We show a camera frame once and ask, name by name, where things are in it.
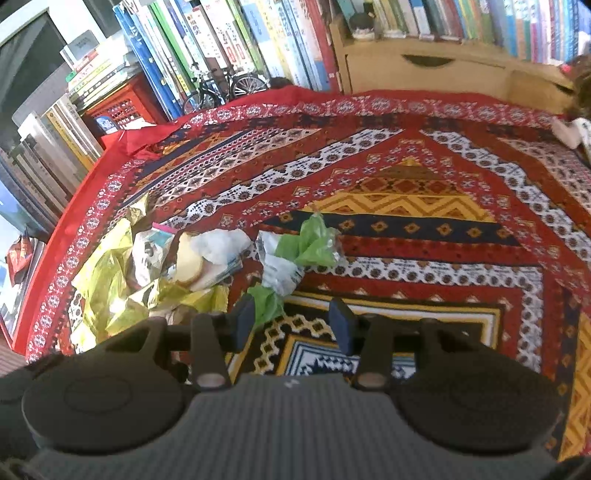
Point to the brown-haired doll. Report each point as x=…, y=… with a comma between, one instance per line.
x=574, y=130

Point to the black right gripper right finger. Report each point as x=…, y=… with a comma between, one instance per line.
x=374, y=338

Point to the red plastic crate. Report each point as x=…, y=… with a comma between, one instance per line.
x=131, y=106

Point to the right row of books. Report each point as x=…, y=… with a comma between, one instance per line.
x=540, y=31

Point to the wooden drawer box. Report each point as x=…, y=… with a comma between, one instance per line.
x=472, y=67

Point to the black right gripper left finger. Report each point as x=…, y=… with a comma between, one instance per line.
x=206, y=338

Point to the green plastic wrapper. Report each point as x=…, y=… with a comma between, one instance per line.
x=285, y=257

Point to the yellow-green foil wrapper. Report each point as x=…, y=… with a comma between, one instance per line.
x=107, y=298

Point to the red snack bag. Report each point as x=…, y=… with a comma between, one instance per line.
x=19, y=258

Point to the red patterned tablecloth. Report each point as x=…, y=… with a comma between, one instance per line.
x=453, y=205

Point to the bread slice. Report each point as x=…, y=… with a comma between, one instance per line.
x=189, y=262

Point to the blue landscape book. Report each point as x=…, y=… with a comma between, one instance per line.
x=14, y=213

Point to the miniature black bicycle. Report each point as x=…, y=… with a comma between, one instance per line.
x=222, y=86

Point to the stack of horizontal books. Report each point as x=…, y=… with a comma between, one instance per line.
x=104, y=70

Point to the row of upright books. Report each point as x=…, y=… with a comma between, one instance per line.
x=285, y=41

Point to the white pink snack wrapper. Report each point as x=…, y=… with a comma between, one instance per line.
x=149, y=251

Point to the white plastic bag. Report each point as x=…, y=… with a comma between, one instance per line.
x=222, y=253

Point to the left upright pale books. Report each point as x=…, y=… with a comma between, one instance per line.
x=43, y=168

